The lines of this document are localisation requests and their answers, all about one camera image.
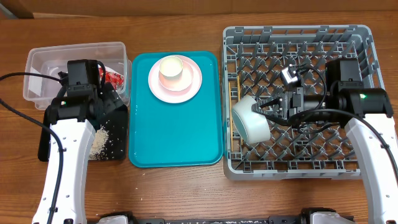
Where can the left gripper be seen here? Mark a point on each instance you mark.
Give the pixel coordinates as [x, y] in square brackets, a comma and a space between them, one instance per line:
[111, 98]

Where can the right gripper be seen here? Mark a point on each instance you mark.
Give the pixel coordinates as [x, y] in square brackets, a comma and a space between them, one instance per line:
[290, 102]

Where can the grey bowl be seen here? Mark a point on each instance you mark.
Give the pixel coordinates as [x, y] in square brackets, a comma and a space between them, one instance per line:
[251, 126]

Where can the red snack wrapper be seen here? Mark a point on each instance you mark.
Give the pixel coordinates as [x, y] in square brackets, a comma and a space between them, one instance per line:
[114, 78]

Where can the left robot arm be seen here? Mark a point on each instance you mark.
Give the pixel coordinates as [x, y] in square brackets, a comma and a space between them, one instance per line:
[73, 121]

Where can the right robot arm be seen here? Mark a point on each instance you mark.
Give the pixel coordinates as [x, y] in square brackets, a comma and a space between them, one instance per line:
[365, 114]

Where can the black plastic tray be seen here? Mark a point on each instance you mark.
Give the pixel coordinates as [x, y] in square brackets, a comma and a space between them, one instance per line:
[121, 117]

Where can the clear plastic bin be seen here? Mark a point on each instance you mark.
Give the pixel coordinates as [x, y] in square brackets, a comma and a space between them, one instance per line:
[51, 60]

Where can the grey plastic dish rack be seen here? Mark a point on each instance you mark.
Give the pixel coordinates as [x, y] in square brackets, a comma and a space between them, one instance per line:
[257, 54]

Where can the teal plastic tray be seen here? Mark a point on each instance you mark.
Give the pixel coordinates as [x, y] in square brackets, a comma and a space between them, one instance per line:
[172, 135]

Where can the pink plate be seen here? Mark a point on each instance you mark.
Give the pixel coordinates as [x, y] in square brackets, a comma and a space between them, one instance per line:
[174, 96]

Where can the cream cup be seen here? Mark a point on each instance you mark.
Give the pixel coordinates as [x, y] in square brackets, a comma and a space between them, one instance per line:
[171, 66]

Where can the pink bowl under cup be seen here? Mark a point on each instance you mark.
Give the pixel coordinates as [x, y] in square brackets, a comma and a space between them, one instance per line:
[180, 83]

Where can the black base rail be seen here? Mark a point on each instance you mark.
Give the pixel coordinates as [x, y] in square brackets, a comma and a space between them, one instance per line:
[303, 217]

